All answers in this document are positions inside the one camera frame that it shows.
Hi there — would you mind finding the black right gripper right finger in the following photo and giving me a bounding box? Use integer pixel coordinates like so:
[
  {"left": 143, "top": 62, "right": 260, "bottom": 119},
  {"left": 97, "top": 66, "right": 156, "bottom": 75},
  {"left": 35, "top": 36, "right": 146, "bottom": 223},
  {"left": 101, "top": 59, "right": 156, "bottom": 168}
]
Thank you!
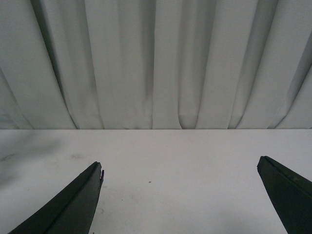
[{"left": 257, "top": 156, "right": 312, "bottom": 234}]

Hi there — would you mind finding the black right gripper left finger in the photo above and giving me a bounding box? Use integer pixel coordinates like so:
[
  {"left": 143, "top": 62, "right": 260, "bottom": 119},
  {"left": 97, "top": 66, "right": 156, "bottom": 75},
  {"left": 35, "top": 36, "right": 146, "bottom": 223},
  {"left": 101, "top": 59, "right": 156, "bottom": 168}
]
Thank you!
[{"left": 10, "top": 162, "right": 104, "bottom": 234}]

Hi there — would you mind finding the white pleated curtain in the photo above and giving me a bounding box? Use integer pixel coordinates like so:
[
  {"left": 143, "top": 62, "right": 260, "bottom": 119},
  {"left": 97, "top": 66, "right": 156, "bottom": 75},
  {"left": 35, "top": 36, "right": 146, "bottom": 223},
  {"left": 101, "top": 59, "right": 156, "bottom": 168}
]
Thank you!
[{"left": 0, "top": 0, "right": 312, "bottom": 129}]

